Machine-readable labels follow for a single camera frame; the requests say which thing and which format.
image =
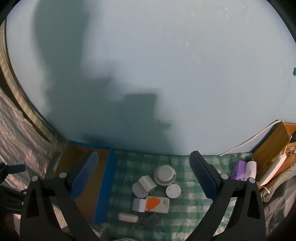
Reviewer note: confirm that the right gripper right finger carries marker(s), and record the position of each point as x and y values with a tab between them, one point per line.
247	221

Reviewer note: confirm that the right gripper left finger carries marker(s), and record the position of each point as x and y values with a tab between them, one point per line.
38	219

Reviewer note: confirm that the blue-edged cardboard box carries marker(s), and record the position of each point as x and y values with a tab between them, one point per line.
94	201

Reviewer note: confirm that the small round white puck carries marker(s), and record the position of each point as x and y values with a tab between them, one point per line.
173	191

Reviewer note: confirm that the white orange power bank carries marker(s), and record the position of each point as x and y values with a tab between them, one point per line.
157	204

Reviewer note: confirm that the dark grey charger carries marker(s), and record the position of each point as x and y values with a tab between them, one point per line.
151	221

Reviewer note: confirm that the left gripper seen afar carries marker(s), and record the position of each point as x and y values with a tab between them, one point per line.
11	198

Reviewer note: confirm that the purple tissue pack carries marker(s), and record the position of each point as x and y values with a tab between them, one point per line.
239	171

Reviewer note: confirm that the green checkered cloth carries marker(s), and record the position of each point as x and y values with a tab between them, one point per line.
188	203

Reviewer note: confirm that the white power strip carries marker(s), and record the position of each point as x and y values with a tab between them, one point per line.
272	170

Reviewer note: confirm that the round white dish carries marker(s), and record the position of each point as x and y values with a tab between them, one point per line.
165	175

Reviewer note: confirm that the silver foil sheet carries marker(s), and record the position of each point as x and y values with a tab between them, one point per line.
20	143

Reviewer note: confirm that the white oval case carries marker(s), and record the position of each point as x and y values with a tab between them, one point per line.
127	217

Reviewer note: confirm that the white charger with prongs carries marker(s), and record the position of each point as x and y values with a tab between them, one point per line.
147	183

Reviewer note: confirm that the white plug adapter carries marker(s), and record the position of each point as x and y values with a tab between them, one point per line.
139	190

